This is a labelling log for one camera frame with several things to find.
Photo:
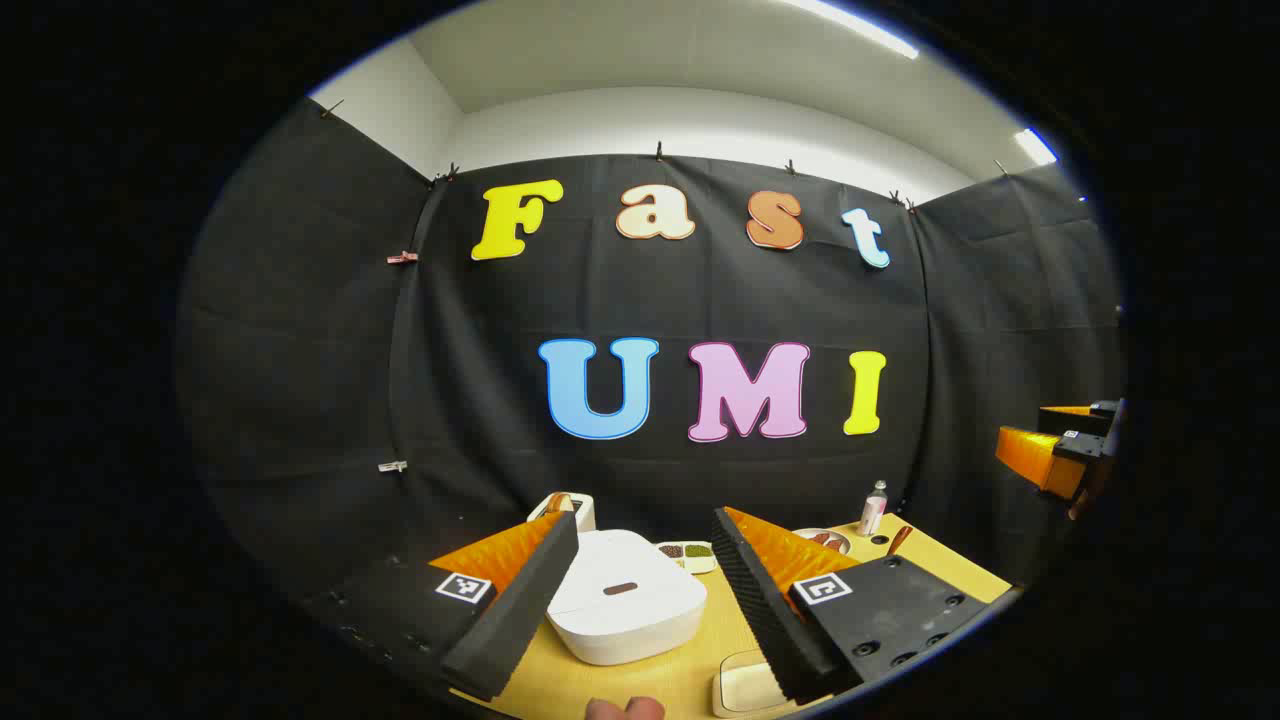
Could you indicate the round white plate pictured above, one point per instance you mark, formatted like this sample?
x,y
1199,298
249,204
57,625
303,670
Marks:
x,y
800,533

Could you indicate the short ceiling light strip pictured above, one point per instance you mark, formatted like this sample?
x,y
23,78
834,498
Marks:
x,y
1036,147

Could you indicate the brown wooden spoon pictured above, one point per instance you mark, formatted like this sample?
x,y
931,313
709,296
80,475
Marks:
x,y
899,540

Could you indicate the white divided rice dish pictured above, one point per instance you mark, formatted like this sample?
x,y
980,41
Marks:
x,y
700,565

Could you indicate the flat white tray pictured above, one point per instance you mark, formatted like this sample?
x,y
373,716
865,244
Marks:
x,y
745,685

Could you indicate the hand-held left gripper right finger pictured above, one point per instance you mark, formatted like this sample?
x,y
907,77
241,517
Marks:
x,y
770,620

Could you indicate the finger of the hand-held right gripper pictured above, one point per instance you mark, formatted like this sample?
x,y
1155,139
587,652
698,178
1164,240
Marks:
x,y
1075,412
1035,455

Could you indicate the red meat piece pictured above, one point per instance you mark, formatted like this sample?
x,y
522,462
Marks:
x,y
830,541

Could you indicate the clear bottle pink label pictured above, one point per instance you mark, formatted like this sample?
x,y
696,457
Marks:
x,y
872,515

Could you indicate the white rice cooker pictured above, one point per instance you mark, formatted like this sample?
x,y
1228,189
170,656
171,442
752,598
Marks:
x,y
620,620

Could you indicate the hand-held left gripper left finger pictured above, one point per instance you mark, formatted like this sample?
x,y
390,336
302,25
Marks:
x,y
510,610

